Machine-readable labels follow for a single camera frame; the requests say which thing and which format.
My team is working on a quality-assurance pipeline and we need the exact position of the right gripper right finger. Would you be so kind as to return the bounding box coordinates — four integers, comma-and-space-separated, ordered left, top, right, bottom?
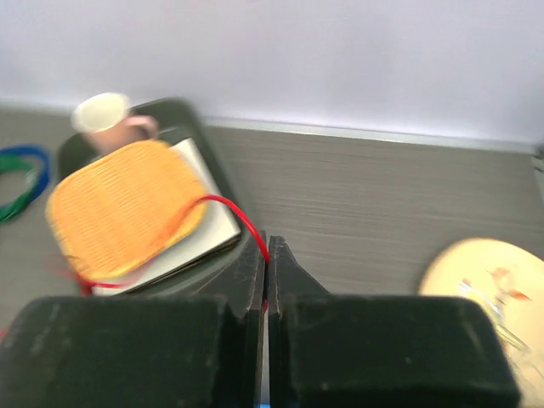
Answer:
268, 236, 521, 407

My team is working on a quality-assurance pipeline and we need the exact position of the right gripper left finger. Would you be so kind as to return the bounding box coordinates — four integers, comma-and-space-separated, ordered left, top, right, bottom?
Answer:
1, 235, 265, 407

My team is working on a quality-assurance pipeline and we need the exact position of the orange woven mat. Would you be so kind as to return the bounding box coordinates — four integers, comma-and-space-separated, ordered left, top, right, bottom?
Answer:
46, 140, 207, 281

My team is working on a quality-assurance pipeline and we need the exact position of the beige painted plate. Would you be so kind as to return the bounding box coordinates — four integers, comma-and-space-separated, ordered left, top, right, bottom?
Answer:
418, 238, 543, 407

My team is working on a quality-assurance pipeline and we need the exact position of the pink ceramic mug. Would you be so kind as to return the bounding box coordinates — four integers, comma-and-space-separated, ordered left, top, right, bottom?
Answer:
71, 92, 159, 156

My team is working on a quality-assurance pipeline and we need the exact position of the dark grey tray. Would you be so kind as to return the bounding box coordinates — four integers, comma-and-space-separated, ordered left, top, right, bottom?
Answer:
55, 97, 256, 298

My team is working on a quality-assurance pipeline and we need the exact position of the blue coiled cable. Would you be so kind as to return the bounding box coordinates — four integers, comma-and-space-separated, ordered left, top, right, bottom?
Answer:
0, 144, 53, 201

